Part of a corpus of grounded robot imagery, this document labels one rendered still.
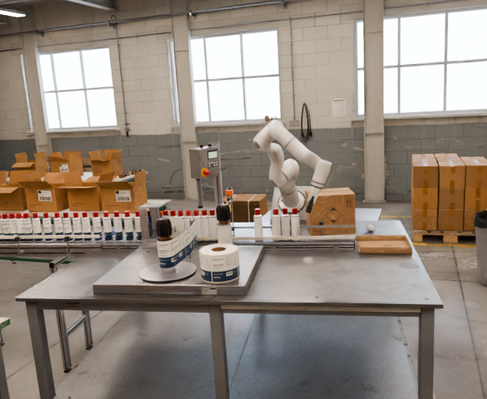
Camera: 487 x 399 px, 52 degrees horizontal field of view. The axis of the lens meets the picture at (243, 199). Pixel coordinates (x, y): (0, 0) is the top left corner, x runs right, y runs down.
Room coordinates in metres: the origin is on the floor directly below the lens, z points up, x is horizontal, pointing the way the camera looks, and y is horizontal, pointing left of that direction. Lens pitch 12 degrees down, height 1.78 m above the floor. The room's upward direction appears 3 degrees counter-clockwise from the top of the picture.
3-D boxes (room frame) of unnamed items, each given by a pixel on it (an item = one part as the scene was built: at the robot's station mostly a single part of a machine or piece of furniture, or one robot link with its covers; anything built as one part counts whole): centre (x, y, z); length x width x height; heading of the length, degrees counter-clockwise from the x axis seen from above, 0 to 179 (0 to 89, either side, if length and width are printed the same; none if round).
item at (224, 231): (2.83, 0.12, 1.03); 0.09 x 0.09 x 0.30
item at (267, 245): (3.12, 0.14, 0.85); 1.65 x 0.11 x 0.05; 79
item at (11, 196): (5.12, 2.37, 0.97); 0.44 x 0.38 x 0.37; 165
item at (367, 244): (2.94, -0.84, 0.85); 0.30 x 0.26 x 0.04; 79
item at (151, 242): (3.11, 0.58, 1.01); 0.14 x 0.13 x 0.26; 79
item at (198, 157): (3.23, 0.23, 1.38); 0.17 x 0.10 x 0.19; 134
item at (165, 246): (2.56, 0.42, 1.04); 0.09 x 0.09 x 0.29
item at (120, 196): (4.73, 1.12, 0.97); 0.51 x 0.39 x 0.37; 166
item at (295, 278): (3.00, 0.04, 0.82); 2.10 x 1.50 x 0.02; 79
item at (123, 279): (2.71, 0.35, 0.86); 0.80 x 0.67 x 0.05; 79
